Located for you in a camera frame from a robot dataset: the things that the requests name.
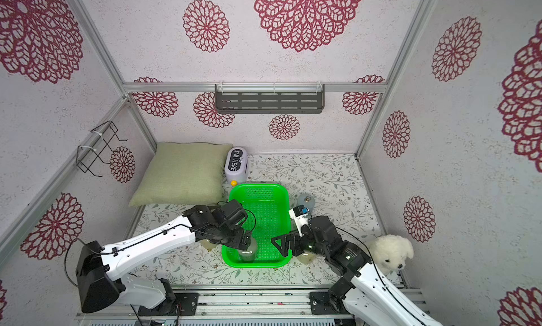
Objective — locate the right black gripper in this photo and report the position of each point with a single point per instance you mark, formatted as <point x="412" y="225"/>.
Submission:
<point x="292" y="239"/>

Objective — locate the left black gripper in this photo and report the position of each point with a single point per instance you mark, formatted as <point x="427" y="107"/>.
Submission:
<point x="238" y="243"/>

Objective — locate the grey-green canister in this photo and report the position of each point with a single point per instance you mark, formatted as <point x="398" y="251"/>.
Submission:
<point x="250" y="253"/>

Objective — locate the blue-grey canister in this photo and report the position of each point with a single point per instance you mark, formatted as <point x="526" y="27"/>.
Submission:
<point x="307" y="200"/>

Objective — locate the beige canister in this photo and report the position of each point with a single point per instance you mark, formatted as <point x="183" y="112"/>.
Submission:
<point x="206" y="244"/>
<point x="306" y="258"/>

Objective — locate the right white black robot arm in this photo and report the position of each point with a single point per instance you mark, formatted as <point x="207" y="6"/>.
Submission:
<point x="362" y="290"/>

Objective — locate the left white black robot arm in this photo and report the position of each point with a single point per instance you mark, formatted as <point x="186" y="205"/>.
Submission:
<point x="103" y="272"/>

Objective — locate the green plastic basket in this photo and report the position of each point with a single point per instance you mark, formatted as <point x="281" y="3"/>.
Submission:
<point x="268" y="217"/>

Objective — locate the white digital clock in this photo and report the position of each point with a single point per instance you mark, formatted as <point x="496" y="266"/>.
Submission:
<point x="236" y="166"/>

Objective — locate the green pillow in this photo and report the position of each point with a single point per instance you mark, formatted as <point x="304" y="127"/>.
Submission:
<point x="183" y="174"/>

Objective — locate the white plush dog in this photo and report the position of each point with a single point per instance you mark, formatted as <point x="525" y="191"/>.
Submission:
<point x="390" y="252"/>

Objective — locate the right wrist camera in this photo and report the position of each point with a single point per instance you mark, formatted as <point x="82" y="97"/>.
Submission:
<point x="300" y="215"/>

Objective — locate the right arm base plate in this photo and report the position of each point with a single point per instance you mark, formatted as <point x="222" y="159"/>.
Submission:
<point x="324" y="303"/>

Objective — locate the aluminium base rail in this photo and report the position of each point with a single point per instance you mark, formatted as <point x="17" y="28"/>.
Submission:
<point x="225" y="304"/>

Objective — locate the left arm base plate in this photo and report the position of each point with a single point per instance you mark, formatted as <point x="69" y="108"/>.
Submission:
<point x="179" y="304"/>

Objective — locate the grey wall shelf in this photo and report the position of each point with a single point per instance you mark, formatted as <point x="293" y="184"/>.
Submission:
<point x="271" y="99"/>

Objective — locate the black wire wall rack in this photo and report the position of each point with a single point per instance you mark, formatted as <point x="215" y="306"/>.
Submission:
<point x="101" y="138"/>

